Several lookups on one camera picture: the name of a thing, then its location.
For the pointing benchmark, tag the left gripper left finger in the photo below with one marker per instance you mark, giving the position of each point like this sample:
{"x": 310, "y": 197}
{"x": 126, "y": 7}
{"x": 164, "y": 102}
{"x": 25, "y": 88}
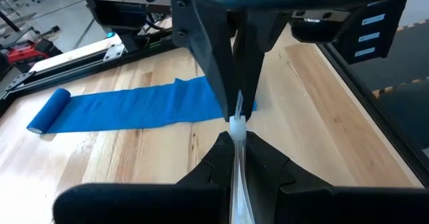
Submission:
{"x": 151, "y": 204}

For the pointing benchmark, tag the blue elastic bandage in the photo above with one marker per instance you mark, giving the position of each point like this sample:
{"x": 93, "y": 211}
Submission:
{"x": 134, "y": 106}

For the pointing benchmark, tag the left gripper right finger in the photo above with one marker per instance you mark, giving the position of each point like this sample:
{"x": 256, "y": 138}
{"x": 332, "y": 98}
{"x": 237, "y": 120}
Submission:
{"x": 318, "y": 207}

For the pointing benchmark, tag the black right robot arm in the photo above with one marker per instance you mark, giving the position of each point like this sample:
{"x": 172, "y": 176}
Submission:
{"x": 127, "y": 19}

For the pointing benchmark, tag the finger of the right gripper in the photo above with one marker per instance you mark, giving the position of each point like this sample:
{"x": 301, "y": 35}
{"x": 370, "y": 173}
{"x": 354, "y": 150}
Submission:
{"x": 207, "y": 39}
{"x": 254, "y": 39}

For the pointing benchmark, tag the clear plastic zip bag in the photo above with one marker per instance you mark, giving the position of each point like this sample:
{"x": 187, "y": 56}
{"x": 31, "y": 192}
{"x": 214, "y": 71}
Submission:
{"x": 238, "y": 130}

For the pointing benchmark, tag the red and black machine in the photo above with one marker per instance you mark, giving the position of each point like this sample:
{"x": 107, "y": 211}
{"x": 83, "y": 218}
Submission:
{"x": 25, "y": 53}

